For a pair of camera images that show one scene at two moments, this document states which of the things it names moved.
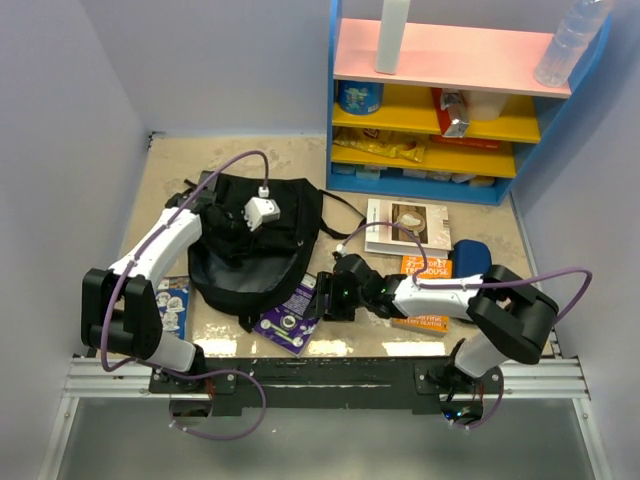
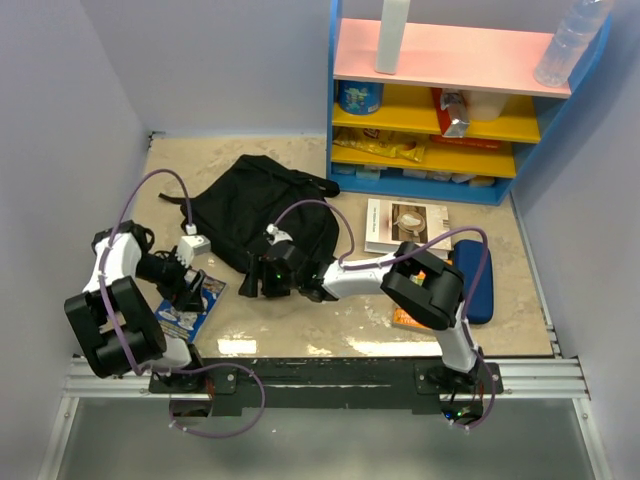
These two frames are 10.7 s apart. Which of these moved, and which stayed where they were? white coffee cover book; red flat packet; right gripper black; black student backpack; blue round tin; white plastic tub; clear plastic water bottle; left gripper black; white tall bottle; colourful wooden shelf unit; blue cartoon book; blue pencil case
Moved: left gripper black; blue cartoon book; right gripper black; black student backpack
Stayed: white tall bottle; white plastic tub; clear plastic water bottle; red flat packet; blue pencil case; blue round tin; colourful wooden shelf unit; white coffee cover book
